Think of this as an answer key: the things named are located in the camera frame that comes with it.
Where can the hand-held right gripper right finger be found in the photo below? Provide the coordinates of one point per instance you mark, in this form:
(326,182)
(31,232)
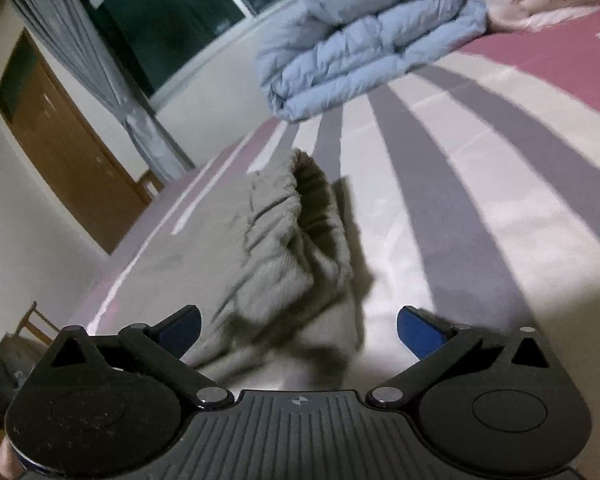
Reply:
(415,331)

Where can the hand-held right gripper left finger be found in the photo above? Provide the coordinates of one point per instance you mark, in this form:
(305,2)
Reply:
(180,331)

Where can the grey pants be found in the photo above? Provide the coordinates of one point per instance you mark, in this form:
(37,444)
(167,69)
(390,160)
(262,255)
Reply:
(280,260)

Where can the person's right hand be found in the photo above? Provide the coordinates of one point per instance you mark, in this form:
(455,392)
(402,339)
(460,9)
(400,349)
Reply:
(6,462)

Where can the wooden chair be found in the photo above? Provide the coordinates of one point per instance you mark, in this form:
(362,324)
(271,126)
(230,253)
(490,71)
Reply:
(32,325)
(150,182)

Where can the pink grey striped bed sheet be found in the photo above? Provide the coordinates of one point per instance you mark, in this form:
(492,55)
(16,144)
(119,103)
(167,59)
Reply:
(480,185)

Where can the brown wooden door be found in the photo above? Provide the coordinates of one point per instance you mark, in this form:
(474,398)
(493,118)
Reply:
(70,160)

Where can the grey curtain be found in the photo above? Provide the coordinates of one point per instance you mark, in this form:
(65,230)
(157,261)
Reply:
(130,125)

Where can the light blue folded duvet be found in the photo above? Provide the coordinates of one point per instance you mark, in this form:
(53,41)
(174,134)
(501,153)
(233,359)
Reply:
(370,50)

